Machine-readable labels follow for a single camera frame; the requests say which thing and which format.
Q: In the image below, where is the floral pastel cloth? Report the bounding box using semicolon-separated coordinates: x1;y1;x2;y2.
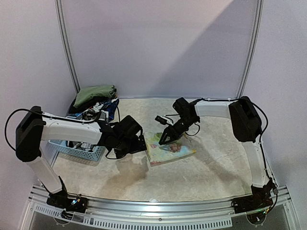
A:
144;132;196;167

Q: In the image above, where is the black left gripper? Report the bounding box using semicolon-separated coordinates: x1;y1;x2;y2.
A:
114;134;147;158

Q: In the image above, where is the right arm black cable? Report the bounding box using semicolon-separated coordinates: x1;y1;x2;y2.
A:
249;100;279;192

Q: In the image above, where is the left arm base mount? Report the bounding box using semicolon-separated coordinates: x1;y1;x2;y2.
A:
47;190;89;213

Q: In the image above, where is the black white checkered shirt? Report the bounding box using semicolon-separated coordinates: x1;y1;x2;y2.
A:
65;109;108;152

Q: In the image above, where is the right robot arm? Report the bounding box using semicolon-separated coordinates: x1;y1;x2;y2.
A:
155;96;276;190

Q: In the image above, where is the aluminium frame post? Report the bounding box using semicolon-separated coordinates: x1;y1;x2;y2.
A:
54;0;81;93
236;0;264;98

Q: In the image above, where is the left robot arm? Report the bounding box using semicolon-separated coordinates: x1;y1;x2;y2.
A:
15;106;147;208

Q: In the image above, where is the light blue plastic basket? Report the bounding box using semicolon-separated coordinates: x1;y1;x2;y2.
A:
47;116;106;162

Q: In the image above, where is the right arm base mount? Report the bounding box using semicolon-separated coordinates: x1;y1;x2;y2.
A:
231;180;278;214

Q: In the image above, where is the aluminium front rail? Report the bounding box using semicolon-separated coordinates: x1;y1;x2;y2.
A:
22;185;300;230

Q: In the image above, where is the left aluminium frame post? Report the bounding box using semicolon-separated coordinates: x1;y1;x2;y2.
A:
54;0;81;93

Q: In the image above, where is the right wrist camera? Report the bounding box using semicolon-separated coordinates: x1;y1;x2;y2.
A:
155;115;174;125

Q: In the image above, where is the blue patterned garment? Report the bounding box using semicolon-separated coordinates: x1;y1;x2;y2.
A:
98;99;119;121

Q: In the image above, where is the right aluminium frame post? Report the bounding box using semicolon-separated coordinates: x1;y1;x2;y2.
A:
236;0;264;98

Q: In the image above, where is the green folded garment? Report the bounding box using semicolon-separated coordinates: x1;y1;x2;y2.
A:
75;85;117;105

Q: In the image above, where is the black folded garment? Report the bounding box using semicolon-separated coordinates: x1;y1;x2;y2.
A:
68;92;117;114

